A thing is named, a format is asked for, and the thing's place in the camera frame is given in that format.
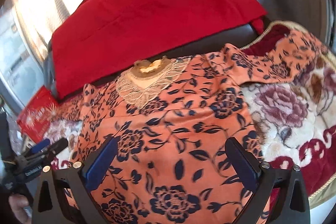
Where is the red gift bag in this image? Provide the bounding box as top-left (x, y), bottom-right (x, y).
top-left (17, 86), bottom-right (58, 143)

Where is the person's left hand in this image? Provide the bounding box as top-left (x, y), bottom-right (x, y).
top-left (9, 194), bottom-right (31, 224)

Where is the floral plush bed blanket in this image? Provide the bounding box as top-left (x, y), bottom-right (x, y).
top-left (44, 20), bottom-right (336, 210)

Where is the red blanket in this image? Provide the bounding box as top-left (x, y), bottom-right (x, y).
top-left (51, 0), bottom-right (266, 98)

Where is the orange floral garment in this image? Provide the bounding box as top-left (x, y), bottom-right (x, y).
top-left (58, 30), bottom-right (326, 223)

